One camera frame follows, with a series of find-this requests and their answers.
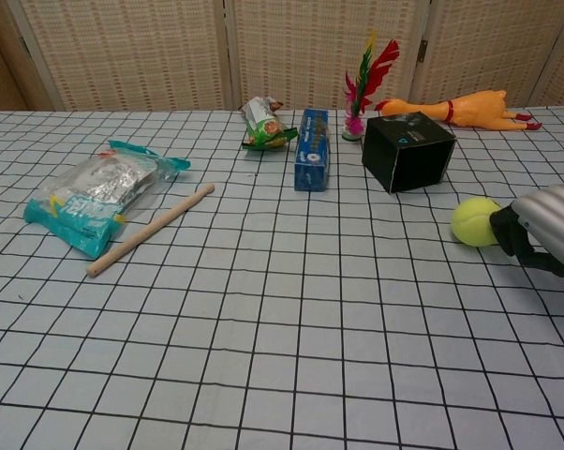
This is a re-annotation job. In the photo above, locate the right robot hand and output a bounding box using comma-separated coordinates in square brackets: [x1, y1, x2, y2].
[489, 180, 564, 280]

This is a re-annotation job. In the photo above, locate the yellow tennis ball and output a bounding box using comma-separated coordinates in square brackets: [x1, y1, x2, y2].
[452, 197, 503, 248]

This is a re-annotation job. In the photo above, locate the small black cardboard box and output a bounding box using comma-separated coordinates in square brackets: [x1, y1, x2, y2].
[361, 111, 456, 194]

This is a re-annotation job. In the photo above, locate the yellow rubber chicken toy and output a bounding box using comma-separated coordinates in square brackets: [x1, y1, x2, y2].
[374, 88, 543, 131]

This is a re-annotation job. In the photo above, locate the colourful feather shuttlecock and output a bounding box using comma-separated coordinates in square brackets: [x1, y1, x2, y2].
[341, 30, 401, 142]

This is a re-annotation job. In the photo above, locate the blue rectangular carton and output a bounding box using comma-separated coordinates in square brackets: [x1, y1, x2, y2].
[293, 108, 333, 192]

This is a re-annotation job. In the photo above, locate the green snack packet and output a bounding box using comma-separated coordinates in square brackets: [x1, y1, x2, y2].
[239, 96, 300, 154]

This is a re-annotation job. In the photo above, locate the white black checkered tablecloth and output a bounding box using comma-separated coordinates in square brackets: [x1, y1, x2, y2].
[0, 110, 564, 450]

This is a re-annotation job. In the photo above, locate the wooden stick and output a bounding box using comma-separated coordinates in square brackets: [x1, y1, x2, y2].
[86, 183, 215, 278]

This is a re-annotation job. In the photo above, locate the beige woven folding screen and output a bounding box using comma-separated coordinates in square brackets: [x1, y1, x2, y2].
[0, 0, 564, 113]

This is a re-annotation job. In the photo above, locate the teal clear snack bag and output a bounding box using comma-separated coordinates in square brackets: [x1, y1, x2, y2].
[22, 139, 192, 261]

